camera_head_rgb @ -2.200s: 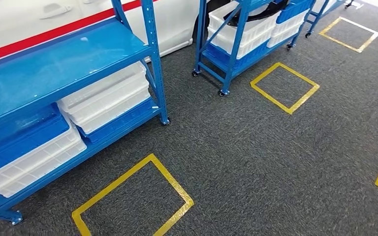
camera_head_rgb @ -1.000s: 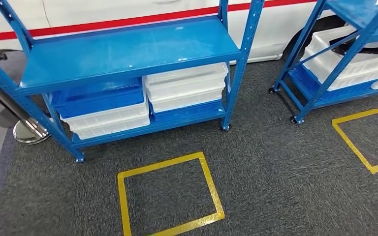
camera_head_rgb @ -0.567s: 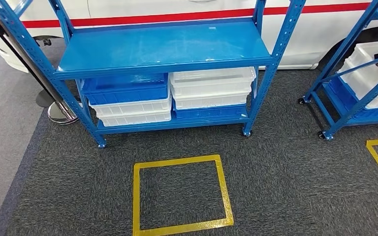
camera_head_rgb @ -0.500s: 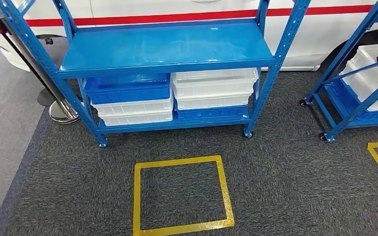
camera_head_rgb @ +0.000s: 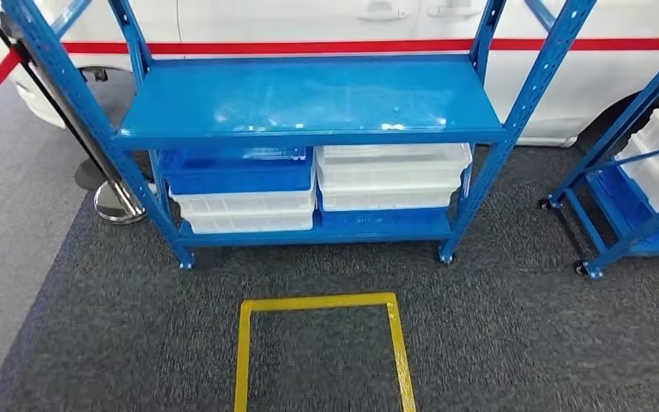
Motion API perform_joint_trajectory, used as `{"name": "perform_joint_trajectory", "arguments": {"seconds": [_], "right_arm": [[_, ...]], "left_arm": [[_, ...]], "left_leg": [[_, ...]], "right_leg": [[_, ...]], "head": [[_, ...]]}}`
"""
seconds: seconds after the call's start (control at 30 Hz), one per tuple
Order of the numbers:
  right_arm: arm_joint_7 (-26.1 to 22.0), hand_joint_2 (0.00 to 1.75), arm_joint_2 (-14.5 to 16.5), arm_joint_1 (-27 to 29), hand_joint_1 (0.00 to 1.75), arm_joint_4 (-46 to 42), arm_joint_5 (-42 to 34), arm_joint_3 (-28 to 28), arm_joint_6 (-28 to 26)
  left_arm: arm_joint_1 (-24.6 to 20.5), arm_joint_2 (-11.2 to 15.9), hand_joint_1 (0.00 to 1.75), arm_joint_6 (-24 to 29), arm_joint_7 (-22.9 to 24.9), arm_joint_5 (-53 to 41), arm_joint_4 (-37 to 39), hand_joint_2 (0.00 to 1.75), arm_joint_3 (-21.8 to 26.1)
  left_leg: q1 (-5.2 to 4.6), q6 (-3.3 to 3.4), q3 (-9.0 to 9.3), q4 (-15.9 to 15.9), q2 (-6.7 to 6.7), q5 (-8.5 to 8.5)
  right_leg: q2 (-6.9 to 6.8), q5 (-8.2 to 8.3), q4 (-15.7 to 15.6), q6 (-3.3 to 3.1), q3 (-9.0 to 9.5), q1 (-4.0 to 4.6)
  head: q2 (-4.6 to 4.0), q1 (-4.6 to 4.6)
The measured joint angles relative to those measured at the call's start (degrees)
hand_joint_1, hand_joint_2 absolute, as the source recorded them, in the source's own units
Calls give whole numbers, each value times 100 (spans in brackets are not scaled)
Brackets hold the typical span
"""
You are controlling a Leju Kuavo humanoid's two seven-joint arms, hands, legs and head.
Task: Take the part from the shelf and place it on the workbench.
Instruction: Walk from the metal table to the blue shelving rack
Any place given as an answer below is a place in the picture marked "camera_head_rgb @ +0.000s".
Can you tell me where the white car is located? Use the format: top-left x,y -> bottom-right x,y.
0,0 -> 659,149

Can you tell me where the blue plastic crate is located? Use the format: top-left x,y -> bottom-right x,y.
157,148 -> 315,197
586,165 -> 659,255

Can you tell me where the blue metal shelf rack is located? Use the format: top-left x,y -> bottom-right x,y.
0,0 -> 598,271

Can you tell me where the black stanchion post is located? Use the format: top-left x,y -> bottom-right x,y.
0,0 -> 116,192

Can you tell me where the blue wheeled metal rack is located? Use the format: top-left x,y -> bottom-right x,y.
538,33 -> 659,281

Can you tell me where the yellow floor tape square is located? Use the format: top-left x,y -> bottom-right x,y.
233,292 -> 418,412

